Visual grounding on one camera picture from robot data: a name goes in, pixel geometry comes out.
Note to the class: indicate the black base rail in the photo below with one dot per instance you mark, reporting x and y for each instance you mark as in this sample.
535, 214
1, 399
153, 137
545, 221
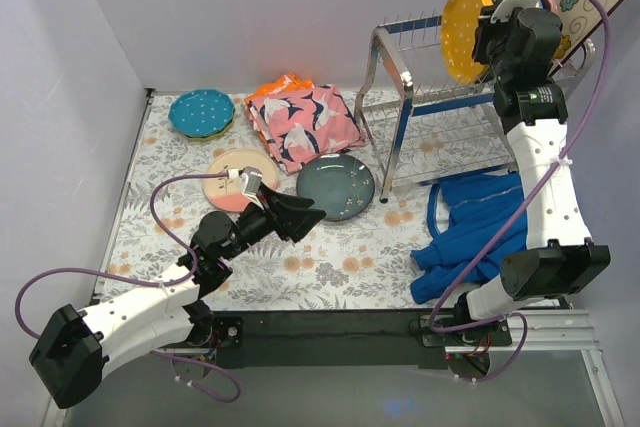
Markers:
337, 338

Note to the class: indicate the cream and pink plate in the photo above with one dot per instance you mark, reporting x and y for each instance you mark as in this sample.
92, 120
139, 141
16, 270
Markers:
224, 193

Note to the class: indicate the green polka dot plate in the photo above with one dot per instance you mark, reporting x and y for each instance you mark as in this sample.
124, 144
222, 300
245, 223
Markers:
213, 136

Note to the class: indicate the blue polka dot plate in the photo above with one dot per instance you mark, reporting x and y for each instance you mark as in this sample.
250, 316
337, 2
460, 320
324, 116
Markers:
201, 112

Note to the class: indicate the yellow polka dot plate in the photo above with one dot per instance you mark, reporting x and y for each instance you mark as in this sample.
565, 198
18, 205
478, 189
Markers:
459, 21

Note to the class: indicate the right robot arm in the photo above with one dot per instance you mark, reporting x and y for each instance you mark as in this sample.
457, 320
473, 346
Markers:
560, 257

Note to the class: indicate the orange cloth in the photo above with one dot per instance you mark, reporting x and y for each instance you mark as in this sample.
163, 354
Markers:
286, 83

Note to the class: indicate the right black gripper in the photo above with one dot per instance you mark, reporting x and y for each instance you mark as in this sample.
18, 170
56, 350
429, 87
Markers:
483, 40

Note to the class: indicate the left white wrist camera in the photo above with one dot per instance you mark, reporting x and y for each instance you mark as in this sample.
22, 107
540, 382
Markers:
248, 182

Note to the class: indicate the floral table mat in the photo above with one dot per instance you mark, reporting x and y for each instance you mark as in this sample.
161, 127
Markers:
360, 263

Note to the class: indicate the steel dish rack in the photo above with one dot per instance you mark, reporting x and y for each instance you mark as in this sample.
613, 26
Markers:
400, 97

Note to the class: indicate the blue cloth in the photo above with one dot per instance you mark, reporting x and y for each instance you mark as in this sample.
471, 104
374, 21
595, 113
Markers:
463, 214

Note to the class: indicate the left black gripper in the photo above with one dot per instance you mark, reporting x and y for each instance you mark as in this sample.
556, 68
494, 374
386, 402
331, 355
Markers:
279, 214

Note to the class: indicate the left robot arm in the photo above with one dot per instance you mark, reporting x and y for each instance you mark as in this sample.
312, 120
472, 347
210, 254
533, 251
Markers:
79, 348

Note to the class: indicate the pink bird print cloth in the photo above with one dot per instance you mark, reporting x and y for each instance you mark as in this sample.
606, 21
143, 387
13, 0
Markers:
301, 125

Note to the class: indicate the dark teal plate on table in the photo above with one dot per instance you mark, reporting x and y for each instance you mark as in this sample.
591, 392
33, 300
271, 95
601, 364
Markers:
339, 184

